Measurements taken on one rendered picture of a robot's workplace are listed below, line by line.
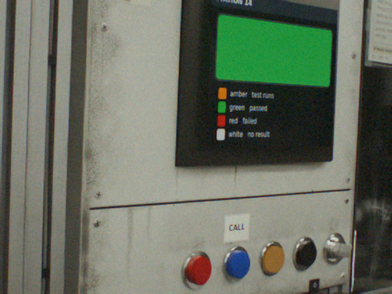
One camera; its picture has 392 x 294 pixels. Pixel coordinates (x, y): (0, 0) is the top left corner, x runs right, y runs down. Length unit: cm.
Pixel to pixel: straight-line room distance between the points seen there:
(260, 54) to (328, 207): 24
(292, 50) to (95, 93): 26
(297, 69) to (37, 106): 33
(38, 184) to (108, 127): 9
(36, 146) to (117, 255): 14
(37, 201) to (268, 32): 32
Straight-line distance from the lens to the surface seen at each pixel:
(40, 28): 78
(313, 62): 99
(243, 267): 95
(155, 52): 85
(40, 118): 78
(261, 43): 92
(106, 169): 81
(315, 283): 106
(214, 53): 87
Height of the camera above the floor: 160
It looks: 3 degrees down
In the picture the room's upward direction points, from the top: 2 degrees clockwise
